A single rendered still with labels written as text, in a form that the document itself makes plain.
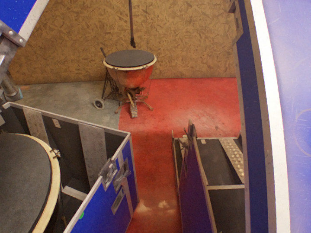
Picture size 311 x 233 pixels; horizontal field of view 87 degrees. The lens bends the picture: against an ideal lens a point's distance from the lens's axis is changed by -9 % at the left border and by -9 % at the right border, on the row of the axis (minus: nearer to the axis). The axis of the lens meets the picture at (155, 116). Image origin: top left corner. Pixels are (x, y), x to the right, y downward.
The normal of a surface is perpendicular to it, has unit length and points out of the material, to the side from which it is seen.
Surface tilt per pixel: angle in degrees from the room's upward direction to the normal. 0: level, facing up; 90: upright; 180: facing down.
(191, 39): 90
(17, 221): 0
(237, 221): 0
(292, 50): 42
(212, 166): 2
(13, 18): 90
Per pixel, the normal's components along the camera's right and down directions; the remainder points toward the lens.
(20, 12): 0.95, 0.20
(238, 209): 0.00, -0.79
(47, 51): 0.06, 0.61
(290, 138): 0.00, -0.18
